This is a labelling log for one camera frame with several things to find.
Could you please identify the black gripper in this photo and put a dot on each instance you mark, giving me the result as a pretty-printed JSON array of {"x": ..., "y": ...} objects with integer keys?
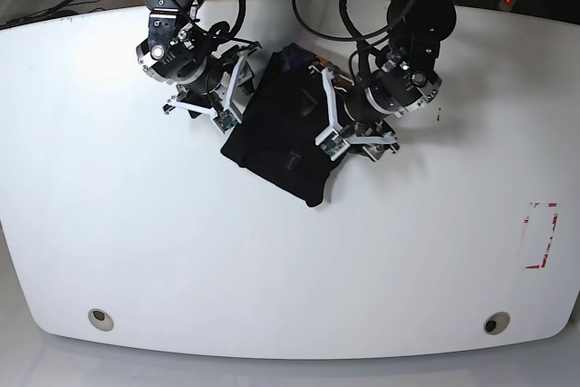
[
  {"x": 208, "y": 81},
  {"x": 365, "y": 107}
]

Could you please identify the black T-shirt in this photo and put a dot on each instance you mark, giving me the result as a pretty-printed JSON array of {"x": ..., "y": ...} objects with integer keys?
[{"x": 275, "y": 140}]

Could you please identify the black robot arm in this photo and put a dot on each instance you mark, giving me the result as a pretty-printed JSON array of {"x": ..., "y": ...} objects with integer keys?
[
  {"x": 400, "y": 77},
  {"x": 178, "y": 50}
]

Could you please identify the red tape rectangle marking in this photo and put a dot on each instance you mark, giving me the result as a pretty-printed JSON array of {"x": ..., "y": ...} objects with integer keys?
[{"x": 539, "y": 230}]

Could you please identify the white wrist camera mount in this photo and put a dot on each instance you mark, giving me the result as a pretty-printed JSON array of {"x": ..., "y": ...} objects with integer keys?
[
  {"x": 225, "y": 115},
  {"x": 344, "y": 133}
]

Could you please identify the left table cable grommet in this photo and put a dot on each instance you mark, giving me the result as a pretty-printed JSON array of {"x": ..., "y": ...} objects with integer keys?
[{"x": 100, "y": 320}]

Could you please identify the table cable grommet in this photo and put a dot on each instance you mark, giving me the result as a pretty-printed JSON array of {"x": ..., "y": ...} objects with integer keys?
[
  {"x": 100, "y": 320},
  {"x": 497, "y": 323}
]

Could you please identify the right table cable grommet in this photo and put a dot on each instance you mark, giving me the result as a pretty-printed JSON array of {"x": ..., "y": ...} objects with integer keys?
[{"x": 497, "y": 323}]

